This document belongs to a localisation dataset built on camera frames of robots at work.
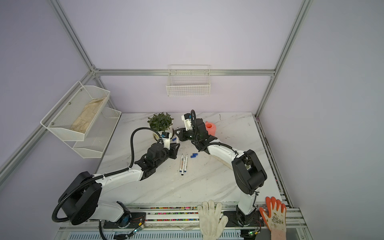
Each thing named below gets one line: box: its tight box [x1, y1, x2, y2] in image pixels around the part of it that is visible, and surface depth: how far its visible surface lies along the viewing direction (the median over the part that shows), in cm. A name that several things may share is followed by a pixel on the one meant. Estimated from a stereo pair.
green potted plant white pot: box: [147, 112, 174, 141], surface depth 95 cm
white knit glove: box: [197, 199, 229, 240], surface depth 75 cm
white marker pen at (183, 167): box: [181, 157, 186, 176], surface depth 92 cm
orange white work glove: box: [259, 196, 287, 240], surface depth 75 cm
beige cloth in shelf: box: [70, 96, 107, 134], surface depth 80 cm
